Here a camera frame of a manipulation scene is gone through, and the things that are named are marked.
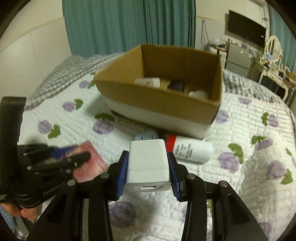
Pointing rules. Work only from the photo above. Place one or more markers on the white bottle red cap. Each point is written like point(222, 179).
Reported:
point(189, 149)

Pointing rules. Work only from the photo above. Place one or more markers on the white round bottle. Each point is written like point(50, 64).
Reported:
point(198, 94)

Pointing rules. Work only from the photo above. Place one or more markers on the person's left hand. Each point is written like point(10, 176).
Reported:
point(27, 213)

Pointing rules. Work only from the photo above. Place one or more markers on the grey checked bed sheet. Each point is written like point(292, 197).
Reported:
point(76, 67)

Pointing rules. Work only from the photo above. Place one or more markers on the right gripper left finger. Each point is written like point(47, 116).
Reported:
point(63, 217)

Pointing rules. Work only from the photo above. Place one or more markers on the white charger cube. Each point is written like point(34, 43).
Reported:
point(148, 82)

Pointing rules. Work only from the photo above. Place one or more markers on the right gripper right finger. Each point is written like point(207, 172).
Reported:
point(231, 219)

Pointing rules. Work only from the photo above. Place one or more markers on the white dressing table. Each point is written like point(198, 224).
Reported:
point(269, 79)

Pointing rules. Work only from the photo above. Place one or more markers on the teal curtain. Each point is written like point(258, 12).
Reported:
point(280, 29)
point(106, 27)

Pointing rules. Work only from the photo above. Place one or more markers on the floral white quilt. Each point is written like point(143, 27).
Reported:
point(254, 151)

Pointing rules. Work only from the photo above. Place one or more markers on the black power adapter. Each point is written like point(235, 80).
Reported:
point(177, 85)

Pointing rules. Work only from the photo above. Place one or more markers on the brown cardboard box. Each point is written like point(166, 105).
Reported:
point(164, 108)

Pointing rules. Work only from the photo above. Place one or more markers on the black wall television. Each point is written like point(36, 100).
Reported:
point(246, 28)

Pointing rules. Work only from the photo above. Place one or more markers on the silver mini fridge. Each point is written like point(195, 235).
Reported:
point(237, 57)

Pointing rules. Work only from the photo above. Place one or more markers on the white rectangular charger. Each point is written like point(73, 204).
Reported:
point(148, 166)

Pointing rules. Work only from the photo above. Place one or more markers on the oval white vanity mirror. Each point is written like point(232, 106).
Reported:
point(273, 49)

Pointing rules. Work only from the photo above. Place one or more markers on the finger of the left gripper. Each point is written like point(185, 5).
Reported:
point(57, 149)
point(62, 164)

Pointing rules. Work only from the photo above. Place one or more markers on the teal curtain right side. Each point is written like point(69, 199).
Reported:
point(280, 29)

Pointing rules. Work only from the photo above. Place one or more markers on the red booklet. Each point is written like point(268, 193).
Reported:
point(89, 169)

